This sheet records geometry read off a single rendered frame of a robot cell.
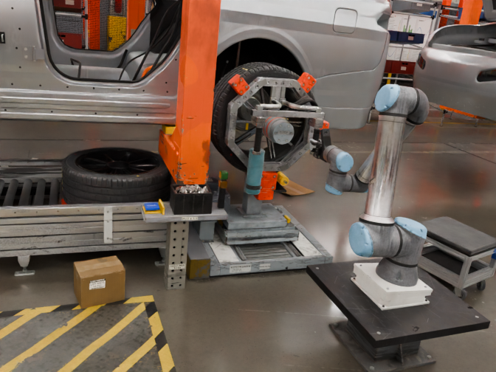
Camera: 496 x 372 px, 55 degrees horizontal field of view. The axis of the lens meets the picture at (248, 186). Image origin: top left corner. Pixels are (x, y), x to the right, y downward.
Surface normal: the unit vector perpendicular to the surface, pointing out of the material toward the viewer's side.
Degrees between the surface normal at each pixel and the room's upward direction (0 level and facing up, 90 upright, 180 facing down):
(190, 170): 90
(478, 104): 110
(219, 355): 0
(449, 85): 92
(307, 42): 90
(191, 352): 0
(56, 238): 90
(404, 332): 0
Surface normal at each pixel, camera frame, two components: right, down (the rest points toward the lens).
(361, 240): -0.94, 0.03
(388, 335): 0.11, -0.94
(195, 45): 0.33, 0.35
